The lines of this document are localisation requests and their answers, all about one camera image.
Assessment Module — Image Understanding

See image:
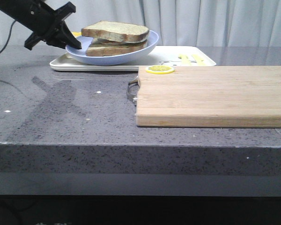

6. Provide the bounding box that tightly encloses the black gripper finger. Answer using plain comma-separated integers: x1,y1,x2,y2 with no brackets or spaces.
46,21,81,49
54,2,76,23

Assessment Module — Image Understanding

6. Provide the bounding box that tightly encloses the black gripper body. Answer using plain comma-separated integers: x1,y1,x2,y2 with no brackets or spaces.
0,0,61,50

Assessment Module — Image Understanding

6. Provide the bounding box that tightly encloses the light blue round plate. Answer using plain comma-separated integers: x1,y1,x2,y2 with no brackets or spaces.
66,30,159,66

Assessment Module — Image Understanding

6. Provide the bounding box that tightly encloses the bread slice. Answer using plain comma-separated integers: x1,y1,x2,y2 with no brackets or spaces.
86,40,148,57
81,21,149,43

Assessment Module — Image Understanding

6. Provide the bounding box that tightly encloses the fried egg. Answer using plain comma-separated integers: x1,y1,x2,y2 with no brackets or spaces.
91,38,126,45

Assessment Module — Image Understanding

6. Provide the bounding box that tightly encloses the white rectangular tray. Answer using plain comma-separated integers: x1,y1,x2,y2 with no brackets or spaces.
50,46,216,72

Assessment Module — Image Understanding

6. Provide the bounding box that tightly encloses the rear yellow lemon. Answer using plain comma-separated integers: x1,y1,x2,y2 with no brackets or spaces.
72,32,81,37

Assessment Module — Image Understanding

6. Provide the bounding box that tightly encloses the lemon slice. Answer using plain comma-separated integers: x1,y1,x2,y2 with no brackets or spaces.
145,65,175,74

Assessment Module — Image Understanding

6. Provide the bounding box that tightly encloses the white curtain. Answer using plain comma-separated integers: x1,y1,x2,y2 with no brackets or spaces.
0,0,281,47

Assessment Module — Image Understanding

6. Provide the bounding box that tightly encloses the left yellow utensil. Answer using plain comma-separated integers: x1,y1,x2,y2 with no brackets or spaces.
178,54,192,66

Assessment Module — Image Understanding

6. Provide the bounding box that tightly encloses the yellow utensil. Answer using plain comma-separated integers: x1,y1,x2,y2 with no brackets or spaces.
192,54,206,66
178,54,192,66

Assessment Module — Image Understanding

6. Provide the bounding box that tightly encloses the right yellow utensil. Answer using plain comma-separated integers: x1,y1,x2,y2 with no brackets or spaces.
192,54,206,66

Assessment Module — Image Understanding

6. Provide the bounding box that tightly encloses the wooden cutting board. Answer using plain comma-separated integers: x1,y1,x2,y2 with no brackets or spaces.
136,66,281,128

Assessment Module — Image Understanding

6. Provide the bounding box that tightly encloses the black thin cable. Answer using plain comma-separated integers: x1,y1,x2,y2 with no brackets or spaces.
0,20,17,60

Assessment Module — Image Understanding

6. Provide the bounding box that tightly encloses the metal cutting board handle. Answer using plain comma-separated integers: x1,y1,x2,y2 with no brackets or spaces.
126,76,139,105

